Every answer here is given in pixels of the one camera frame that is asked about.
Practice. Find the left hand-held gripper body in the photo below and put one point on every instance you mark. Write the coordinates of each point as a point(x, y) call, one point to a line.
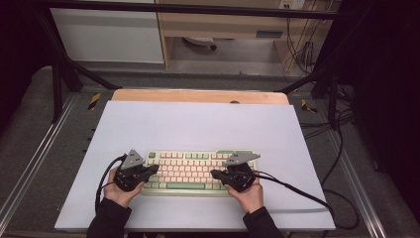
point(132, 172)

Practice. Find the wooden table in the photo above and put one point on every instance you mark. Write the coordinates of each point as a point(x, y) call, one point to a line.
point(198, 96)

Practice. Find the white cabinet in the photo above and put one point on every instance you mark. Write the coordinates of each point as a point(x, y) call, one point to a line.
point(105, 36)

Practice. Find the white table mat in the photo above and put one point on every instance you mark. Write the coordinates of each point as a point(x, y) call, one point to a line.
point(198, 129)

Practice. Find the aluminium rail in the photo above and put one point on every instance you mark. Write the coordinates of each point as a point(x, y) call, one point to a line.
point(36, 155)
point(356, 178)

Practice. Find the chair base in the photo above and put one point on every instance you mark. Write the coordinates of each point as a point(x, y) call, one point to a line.
point(199, 41)

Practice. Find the person's right hand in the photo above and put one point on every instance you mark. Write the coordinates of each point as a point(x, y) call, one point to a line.
point(249, 198)

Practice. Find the wall power socket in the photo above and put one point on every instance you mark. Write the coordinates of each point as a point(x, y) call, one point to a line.
point(292, 4)

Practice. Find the yellow black tape marker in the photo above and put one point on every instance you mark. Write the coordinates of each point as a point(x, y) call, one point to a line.
point(94, 101)
point(307, 106)

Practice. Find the wooden desk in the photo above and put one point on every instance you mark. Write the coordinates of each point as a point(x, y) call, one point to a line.
point(224, 26)

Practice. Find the green and cream keyboard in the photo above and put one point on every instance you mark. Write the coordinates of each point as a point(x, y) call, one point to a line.
point(185, 172)

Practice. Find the black metal frame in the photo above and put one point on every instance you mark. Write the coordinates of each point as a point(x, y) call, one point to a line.
point(198, 11)

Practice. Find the person's left hand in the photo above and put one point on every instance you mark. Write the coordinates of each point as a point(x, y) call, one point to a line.
point(120, 195)

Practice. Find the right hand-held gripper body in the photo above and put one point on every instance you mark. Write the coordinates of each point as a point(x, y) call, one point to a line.
point(241, 172)

